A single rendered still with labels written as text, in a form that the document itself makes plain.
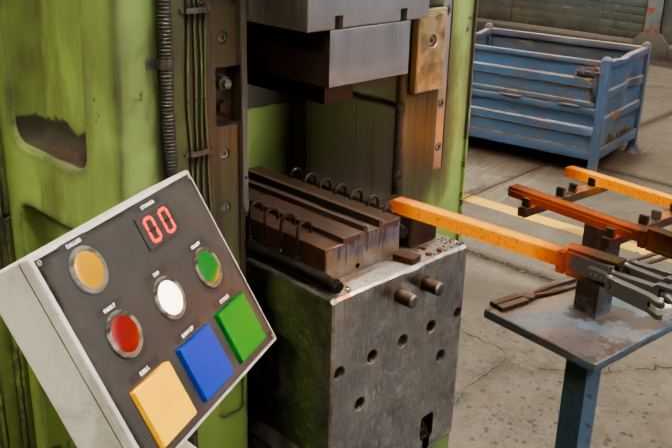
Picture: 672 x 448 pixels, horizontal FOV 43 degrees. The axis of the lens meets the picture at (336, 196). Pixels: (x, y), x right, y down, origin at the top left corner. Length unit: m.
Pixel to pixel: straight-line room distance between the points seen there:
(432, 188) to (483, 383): 1.23
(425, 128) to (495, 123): 3.63
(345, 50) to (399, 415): 0.75
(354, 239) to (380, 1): 0.42
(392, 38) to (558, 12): 8.48
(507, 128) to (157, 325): 4.52
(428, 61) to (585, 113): 3.47
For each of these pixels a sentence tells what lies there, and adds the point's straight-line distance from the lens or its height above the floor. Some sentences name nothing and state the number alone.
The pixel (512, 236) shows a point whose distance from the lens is 1.37.
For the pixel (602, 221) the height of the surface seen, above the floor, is 0.96.
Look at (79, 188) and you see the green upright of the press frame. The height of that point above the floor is 1.09.
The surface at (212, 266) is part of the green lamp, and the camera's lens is 1.18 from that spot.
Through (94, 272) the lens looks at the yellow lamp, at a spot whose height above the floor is 1.16.
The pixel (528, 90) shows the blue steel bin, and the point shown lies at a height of 0.46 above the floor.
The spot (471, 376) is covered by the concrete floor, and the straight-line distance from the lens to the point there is 3.05.
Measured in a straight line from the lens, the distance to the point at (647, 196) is 2.01.
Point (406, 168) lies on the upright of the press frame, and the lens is 1.83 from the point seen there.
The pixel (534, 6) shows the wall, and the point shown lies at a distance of 10.10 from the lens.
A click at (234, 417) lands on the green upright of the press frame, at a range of 1.71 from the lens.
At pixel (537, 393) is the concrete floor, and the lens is 3.01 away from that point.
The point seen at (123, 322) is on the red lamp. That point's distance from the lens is 1.02.
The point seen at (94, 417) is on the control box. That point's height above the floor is 1.02.
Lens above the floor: 1.58
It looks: 20 degrees down
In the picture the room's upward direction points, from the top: 2 degrees clockwise
